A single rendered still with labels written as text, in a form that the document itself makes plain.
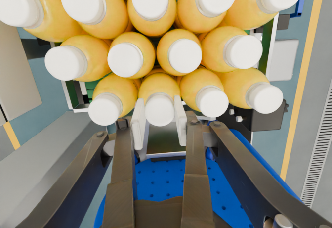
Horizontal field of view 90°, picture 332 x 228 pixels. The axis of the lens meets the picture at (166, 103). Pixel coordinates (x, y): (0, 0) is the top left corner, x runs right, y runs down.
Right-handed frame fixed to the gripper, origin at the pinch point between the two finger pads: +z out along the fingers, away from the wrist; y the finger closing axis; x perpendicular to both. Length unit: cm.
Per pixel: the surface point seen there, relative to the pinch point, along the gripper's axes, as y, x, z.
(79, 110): -17.0, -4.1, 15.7
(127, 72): -3.4, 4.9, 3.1
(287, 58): 34.9, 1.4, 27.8
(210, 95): 6.7, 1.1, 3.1
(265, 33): 21.8, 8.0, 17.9
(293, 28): 101, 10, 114
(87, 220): -93, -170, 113
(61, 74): -11.3, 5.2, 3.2
